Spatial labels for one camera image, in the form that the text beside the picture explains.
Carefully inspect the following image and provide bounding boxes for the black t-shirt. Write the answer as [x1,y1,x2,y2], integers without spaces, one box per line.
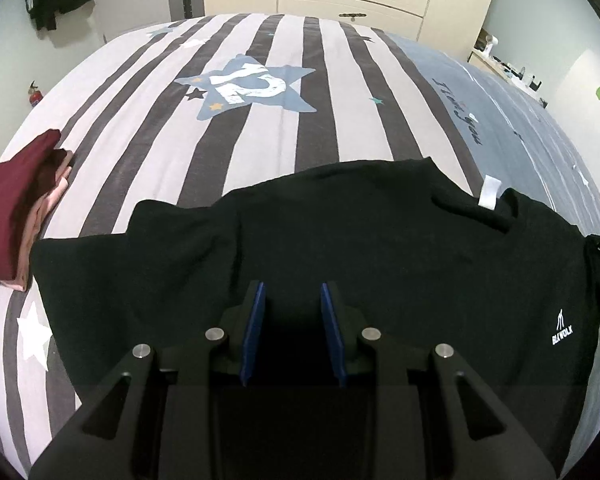
[31,159,600,479]

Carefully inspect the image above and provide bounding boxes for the white headboard with apple stickers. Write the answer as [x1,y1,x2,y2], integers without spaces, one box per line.
[548,49,600,184]

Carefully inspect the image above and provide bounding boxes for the folded pink garment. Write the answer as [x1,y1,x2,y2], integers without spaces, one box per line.
[1,150,73,292]

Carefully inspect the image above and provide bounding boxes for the white nightstand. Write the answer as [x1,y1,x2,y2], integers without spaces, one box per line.
[468,48,548,108]

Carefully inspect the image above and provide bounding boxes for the small white desk fan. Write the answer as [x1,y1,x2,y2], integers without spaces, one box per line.
[482,35,498,58]

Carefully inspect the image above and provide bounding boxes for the folded maroon garment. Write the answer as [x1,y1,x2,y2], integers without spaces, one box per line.
[0,129,67,281]

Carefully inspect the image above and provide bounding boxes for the striped bed sheet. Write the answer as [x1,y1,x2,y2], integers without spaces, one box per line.
[0,12,600,476]

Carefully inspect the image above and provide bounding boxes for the red fire extinguisher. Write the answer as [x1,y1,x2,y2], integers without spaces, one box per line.
[28,81,43,107]

